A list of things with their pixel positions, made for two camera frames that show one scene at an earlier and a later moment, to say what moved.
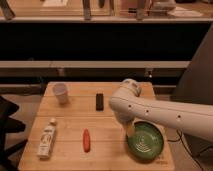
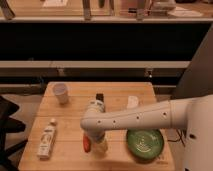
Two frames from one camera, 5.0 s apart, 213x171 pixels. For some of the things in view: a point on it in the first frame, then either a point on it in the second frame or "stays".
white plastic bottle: [46, 139] stays
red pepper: [86, 140] stays
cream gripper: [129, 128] → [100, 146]
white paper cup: [60, 90] stays
